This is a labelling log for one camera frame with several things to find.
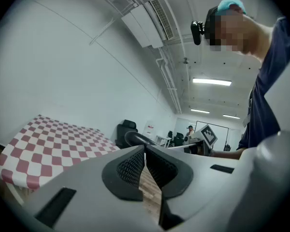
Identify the dark glossy eggplant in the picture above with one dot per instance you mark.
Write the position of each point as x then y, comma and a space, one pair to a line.
135, 136

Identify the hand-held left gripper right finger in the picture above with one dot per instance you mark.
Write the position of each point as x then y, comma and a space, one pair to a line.
207, 185

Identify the person's dark blue shirt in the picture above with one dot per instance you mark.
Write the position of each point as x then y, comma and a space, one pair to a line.
265, 98

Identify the black head camera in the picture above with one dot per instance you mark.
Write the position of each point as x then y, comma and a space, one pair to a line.
197, 31

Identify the small black office chair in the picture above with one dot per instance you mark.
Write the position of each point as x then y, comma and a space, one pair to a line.
177, 138

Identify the white desk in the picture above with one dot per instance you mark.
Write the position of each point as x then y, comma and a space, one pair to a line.
163, 139

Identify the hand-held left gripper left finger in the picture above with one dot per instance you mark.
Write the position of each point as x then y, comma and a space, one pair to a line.
87, 197

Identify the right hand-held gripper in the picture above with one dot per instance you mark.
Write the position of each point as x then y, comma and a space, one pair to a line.
209, 134

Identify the teal head cap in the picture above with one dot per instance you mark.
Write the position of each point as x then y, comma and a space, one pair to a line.
232, 4

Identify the person's right forearm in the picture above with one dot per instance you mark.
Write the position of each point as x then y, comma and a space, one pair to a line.
228, 154

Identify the white sign with red print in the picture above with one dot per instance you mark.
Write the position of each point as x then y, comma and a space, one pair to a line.
149, 128

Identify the white ceiling air conditioner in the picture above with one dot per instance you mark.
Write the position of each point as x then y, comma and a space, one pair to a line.
147, 23

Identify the long ceiling light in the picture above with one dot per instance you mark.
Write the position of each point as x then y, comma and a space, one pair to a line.
199, 111
211, 81
231, 116

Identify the white ceiling pipes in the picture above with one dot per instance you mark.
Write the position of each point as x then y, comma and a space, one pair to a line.
170, 86

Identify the person's head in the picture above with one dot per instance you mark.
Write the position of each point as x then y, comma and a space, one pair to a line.
234, 30

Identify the large black office chair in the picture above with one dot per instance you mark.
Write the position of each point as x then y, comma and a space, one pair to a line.
125, 132

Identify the black framed whiteboard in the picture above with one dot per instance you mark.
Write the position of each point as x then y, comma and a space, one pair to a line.
221, 136

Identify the red checkered table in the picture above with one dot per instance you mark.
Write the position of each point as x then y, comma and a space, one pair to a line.
50, 151

